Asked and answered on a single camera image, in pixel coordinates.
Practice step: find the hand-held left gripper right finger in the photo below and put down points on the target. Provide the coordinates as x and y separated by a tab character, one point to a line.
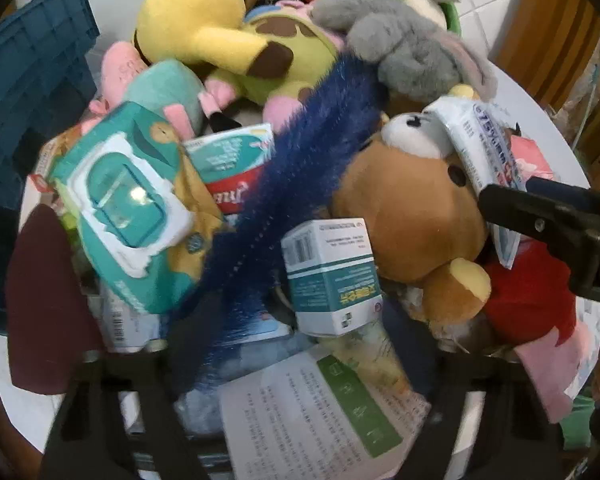
510	410

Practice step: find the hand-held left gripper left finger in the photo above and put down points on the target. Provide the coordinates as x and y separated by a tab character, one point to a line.
155	410

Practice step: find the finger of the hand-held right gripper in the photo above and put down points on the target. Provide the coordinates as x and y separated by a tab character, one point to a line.
580	200
545	232

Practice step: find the white blue wet wipe packet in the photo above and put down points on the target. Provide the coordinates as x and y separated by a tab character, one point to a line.
480	145

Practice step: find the dark blue fuzzy duster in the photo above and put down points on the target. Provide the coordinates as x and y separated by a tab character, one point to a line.
290	170

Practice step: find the blue plastic crate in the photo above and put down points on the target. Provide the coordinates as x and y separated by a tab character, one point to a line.
25	100

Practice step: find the pink floral towel pack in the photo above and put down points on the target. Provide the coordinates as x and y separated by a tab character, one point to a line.
532	157

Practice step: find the red dress pink pig plush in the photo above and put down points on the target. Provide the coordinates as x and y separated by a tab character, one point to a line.
525	300

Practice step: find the green cloth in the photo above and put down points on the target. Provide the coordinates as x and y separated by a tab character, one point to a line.
582	425

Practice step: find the clear plastic wrapped bundle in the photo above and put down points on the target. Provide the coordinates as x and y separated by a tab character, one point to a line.
585	90

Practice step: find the white leaflet with green panel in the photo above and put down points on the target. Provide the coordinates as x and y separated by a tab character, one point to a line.
290	410

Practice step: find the brown bear plush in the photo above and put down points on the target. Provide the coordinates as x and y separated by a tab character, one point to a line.
405	210

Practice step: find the green picture book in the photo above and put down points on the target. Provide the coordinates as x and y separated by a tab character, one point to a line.
375	355

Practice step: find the dark maroon cloth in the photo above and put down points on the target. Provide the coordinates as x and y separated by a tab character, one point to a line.
45	300

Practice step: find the yellow plush with orange spots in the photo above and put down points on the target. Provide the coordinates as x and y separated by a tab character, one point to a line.
464	91

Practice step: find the teal baby wipes pack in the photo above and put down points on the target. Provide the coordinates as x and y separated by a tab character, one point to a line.
125	200

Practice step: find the white and teal medicine box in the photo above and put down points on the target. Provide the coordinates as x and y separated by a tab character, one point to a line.
330	280

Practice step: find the grey long eared plush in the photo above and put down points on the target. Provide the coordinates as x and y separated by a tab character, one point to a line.
410	55

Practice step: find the red and teal toothpaste box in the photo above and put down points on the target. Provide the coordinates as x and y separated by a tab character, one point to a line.
230	155

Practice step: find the orange printed packet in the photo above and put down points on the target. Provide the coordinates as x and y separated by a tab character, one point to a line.
45	160

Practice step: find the spotted yellow green pink plush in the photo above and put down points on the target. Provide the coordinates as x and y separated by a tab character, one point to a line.
290	55

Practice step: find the teal plush with pink ears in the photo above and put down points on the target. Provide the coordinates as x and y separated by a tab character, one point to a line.
165	90

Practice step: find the small pink plush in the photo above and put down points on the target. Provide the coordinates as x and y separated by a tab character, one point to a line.
115	70

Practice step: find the yellow mouse plush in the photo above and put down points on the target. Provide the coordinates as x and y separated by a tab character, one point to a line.
195	10

